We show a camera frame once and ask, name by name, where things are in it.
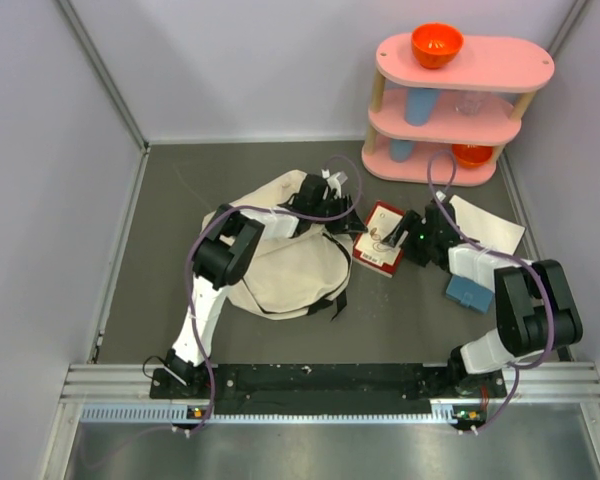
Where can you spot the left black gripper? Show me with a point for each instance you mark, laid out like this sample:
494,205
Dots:
354,225

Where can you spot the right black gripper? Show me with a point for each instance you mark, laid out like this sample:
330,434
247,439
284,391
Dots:
410,219

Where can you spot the red cover book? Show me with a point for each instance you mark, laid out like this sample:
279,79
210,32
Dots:
369,249

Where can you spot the cream canvas student backpack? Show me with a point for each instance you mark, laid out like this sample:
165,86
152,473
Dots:
295,270

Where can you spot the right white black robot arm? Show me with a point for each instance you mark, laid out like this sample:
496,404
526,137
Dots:
534,306

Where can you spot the white square notebook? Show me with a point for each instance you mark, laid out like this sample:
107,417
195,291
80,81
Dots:
486,228

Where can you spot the blue cup on bottom shelf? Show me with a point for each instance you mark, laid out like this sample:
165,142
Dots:
400,150

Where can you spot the blue cup on shelf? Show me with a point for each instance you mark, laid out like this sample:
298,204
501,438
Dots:
400,150
419,105

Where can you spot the small blue notebook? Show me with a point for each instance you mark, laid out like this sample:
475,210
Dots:
469,294

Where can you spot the orange bowl on bottom shelf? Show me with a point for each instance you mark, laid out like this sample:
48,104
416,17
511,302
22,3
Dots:
472,156

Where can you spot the orange bowl on shelf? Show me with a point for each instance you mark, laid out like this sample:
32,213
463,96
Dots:
435,45
472,156

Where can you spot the pink three-tier shelf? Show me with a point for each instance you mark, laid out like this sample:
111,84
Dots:
511,70

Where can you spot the blue cup on middle shelf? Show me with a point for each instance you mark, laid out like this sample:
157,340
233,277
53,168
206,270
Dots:
419,105

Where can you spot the clear glass on middle shelf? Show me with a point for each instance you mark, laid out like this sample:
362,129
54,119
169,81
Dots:
469,103

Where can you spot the orange bowl on top shelf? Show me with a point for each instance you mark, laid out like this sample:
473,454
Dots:
435,45

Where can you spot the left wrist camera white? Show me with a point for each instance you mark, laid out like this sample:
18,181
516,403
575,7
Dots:
335,181

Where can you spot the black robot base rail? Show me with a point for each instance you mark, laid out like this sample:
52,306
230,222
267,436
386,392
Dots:
328,389

